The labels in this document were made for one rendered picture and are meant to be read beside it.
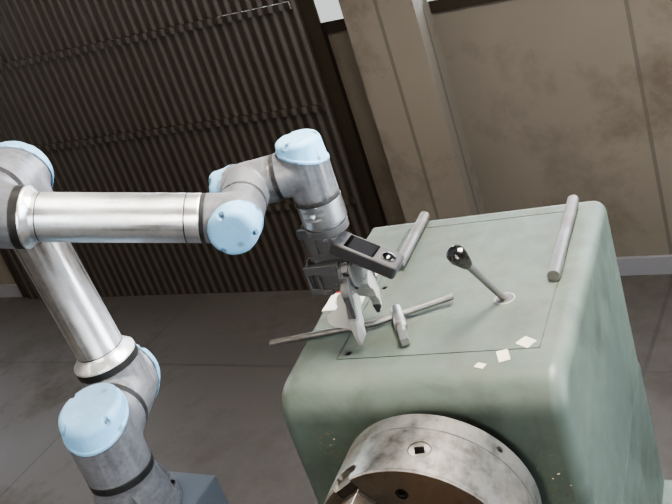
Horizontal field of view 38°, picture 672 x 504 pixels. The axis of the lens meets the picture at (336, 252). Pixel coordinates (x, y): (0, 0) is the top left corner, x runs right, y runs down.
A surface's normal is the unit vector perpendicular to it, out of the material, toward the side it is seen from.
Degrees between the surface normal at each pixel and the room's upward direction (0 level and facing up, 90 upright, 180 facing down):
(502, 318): 0
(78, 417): 7
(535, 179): 90
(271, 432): 0
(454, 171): 90
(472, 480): 41
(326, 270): 90
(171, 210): 50
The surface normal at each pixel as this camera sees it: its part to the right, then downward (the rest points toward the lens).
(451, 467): 0.19, -0.79
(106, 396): -0.31, -0.79
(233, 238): -0.04, 0.45
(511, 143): -0.42, 0.51
